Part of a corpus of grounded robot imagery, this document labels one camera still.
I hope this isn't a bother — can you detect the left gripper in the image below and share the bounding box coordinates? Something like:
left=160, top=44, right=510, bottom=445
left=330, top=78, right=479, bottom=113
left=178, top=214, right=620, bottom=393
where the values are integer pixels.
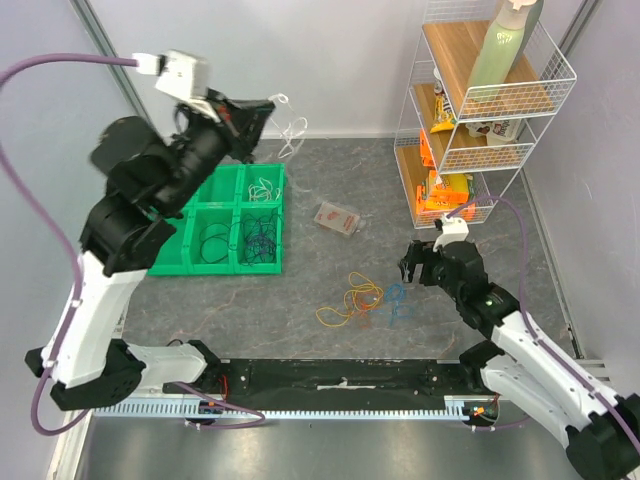
left=156, top=88, right=277, bottom=215

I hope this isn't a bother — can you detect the yellow thin cable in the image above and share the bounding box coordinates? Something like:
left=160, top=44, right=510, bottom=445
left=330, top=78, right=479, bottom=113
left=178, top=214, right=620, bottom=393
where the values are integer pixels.
left=314, top=271, right=385, bottom=328

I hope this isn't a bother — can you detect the orange thin cable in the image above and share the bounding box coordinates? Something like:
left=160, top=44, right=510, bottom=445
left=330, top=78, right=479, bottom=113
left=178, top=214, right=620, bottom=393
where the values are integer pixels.
left=344, top=284, right=386, bottom=330

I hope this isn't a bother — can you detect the purple thin cable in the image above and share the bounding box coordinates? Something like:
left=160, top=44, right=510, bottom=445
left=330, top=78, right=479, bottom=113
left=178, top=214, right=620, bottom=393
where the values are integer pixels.
left=239, top=209, right=282, bottom=266

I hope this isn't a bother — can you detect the brown thin cable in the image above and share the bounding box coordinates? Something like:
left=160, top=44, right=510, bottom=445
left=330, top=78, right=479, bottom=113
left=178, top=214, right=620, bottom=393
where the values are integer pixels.
left=198, top=222, right=235, bottom=264

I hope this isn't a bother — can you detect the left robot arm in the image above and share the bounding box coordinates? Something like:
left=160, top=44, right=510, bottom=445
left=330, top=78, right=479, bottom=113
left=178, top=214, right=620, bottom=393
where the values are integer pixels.
left=25, top=90, right=275, bottom=411

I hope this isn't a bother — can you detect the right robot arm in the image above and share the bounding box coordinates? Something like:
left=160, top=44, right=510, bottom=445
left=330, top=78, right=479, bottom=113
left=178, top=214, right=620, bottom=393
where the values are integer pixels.
left=398, top=241, right=639, bottom=479

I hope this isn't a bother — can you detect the orange snack box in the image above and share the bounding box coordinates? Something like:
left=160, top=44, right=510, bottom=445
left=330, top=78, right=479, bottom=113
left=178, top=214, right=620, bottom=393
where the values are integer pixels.
left=415, top=169, right=476, bottom=215

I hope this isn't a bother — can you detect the yellow snack pack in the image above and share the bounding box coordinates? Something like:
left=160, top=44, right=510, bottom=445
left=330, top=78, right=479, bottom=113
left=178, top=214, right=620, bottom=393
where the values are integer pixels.
left=435, top=173, right=473, bottom=205

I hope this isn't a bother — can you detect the small grey red box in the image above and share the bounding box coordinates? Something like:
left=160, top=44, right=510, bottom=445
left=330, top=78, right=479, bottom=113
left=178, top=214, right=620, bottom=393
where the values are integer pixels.
left=313, top=201, right=361, bottom=238

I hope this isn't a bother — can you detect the green compartment tray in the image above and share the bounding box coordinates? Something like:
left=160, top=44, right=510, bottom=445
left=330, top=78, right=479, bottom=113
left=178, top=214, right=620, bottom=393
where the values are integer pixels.
left=148, top=163, right=287, bottom=277

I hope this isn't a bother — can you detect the yellow snack bag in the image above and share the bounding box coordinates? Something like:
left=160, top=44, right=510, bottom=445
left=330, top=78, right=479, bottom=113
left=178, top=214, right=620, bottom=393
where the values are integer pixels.
left=430, top=94, right=456, bottom=134

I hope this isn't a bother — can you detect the white snack package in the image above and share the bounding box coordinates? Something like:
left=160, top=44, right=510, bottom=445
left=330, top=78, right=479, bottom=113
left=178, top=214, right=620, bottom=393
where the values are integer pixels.
left=465, top=119, right=522, bottom=146

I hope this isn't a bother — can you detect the green spray bottle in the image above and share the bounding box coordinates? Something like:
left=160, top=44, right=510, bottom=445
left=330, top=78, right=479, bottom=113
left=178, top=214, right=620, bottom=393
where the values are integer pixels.
left=467, top=0, right=544, bottom=103

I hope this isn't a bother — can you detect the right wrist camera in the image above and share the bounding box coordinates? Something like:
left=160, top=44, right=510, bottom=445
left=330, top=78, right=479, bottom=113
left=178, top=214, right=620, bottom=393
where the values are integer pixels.
left=433, top=214, right=469, bottom=252

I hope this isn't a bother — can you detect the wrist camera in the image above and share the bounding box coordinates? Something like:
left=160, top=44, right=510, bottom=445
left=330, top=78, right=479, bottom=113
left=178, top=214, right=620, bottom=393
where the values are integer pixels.
left=433, top=214, right=469, bottom=252
left=132, top=50, right=217, bottom=119

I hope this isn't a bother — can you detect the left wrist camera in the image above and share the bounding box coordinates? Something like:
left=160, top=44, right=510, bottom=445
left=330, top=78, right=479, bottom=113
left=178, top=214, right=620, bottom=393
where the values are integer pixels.
left=132, top=50, right=217, bottom=119

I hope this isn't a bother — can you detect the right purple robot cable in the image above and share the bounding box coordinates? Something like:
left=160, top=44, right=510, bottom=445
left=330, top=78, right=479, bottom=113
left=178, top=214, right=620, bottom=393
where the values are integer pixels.
left=447, top=194, right=640, bottom=451

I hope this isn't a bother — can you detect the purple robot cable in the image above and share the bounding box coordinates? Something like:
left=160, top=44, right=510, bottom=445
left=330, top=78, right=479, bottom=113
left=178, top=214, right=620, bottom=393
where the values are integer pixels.
left=0, top=52, right=141, bottom=437
left=447, top=194, right=640, bottom=451

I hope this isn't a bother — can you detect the grey slotted cable duct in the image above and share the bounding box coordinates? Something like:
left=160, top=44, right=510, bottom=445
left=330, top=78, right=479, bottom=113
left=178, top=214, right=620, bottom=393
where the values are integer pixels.
left=93, top=396, right=469, bottom=421

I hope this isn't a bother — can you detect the white wire shelf rack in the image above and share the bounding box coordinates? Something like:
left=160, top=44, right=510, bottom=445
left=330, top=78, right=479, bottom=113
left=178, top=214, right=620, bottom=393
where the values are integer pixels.
left=394, top=1, right=577, bottom=229

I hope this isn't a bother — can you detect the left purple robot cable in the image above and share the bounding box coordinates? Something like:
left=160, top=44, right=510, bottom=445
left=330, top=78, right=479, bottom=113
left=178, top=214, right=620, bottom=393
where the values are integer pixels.
left=0, top=52, right=141, bottom=437

